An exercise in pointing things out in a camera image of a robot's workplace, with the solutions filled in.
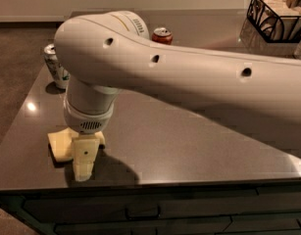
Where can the yellow sponge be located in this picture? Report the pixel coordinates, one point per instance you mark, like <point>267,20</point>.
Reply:
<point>61,144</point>

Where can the black wire napkin basket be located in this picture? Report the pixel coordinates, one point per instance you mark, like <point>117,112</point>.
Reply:
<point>252,16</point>

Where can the orange soda can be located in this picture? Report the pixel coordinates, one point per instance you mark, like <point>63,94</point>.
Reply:
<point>162,35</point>

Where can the napkins in basket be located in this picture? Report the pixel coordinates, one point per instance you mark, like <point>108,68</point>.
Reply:
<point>280,20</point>

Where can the white green soda can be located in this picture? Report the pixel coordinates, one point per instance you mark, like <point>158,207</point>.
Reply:
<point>59,73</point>

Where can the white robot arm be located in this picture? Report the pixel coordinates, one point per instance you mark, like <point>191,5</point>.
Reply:
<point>249,107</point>

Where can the dark cabinet drawer front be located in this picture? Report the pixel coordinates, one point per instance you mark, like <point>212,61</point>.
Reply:
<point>196,213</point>

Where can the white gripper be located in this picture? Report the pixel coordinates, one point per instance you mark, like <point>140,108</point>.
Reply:
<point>88,120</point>

